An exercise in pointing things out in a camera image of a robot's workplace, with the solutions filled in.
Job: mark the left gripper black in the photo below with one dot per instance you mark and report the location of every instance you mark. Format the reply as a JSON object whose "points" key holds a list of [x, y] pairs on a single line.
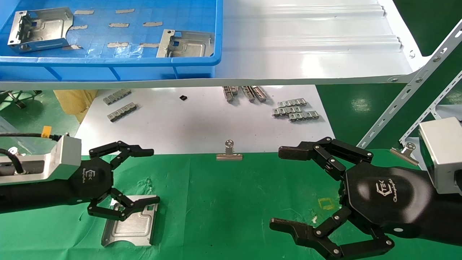
{"points": [[92, 180]]}

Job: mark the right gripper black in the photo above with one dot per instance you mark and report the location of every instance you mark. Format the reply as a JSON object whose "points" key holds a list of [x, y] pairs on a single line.
{"points": [[386, 198]]}

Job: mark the galvanized sheet metal bracket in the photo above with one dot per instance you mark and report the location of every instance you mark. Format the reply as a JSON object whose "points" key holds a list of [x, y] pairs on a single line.
{"points": [[187, 45], [47, 27], [126, 231]]}

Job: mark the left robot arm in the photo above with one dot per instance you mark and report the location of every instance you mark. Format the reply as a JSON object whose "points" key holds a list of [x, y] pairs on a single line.
{"points": [[32, 195]]}

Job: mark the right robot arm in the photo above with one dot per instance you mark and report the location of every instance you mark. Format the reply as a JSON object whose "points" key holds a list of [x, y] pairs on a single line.
{"points": [[447, 220]]}

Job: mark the yellow plastic bag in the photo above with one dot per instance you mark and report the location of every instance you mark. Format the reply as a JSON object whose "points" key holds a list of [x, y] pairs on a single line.
{"points": [[74, 103]]}

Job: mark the green table cloth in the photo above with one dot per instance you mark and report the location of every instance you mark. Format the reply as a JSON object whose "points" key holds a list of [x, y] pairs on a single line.
{"points": [[223, 209]]}

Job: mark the silver binder clip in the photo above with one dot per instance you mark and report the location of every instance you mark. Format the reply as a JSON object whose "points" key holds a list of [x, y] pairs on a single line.
{"points": [[229, 153], [13, 149], [406, 153]]}

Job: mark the small black part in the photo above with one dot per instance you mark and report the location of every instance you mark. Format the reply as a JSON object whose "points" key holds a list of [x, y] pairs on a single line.
{"points": [[183, 97]]}

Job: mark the blue plastic bin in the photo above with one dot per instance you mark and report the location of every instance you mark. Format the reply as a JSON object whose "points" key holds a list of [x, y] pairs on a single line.
{"points": [[108, 70]]}

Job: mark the black stool base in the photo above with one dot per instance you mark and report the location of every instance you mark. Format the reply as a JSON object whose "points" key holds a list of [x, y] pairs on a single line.
{"points": [[18, 97]]}

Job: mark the grey tape strip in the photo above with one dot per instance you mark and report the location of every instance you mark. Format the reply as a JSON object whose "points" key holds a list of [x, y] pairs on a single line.
{"points": [[84, 12], [152, 24], [118, 44], [125, 11], [149, 45], [75, 47], [118, 25]]}

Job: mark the white perforated storage rack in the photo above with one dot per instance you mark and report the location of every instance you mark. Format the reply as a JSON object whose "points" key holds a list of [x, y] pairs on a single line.
{"points": [[429, 112]]}

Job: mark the white metal shelf rack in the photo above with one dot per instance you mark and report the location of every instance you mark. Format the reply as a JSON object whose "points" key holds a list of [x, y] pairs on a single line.
{"points": [[288, 36]]}

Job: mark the grey metal rail part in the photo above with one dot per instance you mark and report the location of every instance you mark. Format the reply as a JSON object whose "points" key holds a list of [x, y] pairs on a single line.
{"points": [[260, 93], [227, 94], [234, 90], [247, 93]]}

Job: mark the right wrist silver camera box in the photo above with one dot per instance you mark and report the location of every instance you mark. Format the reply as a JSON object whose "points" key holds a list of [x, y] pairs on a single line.
{"points": [[444, 151]]}

